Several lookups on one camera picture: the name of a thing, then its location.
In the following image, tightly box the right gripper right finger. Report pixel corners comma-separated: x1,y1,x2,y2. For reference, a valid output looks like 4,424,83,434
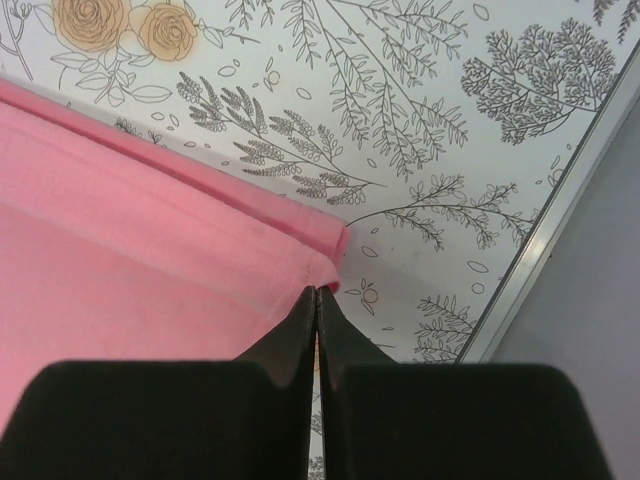
317,288,613,479

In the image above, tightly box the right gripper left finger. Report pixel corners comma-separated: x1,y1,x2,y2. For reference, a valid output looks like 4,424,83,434
1,287,318,479

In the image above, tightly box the pink t shirt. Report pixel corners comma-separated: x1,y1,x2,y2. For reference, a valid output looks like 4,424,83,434
1,82,350,421

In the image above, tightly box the floral table mat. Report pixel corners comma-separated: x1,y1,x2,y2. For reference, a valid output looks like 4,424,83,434
1,1,639,479

